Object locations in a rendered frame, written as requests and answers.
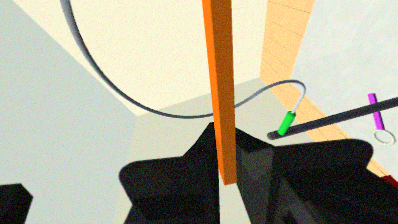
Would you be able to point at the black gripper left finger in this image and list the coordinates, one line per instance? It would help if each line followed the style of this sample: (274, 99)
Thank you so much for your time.
(197, 171)

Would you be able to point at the magenta bar with white loop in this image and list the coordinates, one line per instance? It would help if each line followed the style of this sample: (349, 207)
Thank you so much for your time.
(379, 121)

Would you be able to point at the orange rectangular bar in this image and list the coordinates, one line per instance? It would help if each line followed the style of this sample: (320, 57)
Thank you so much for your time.
(219, 42)

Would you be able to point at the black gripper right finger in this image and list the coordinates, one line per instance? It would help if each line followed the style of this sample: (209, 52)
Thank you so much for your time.
(260, 167)

